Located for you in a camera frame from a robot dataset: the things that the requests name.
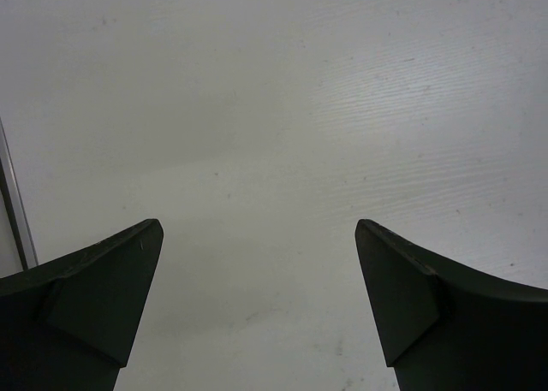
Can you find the aluminium left table rail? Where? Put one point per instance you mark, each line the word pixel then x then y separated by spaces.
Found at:
pixel 13 204

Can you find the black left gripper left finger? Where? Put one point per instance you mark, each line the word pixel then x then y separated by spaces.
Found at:
pixel 70 324

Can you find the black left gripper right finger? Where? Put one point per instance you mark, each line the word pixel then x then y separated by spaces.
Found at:
pixel 445 326

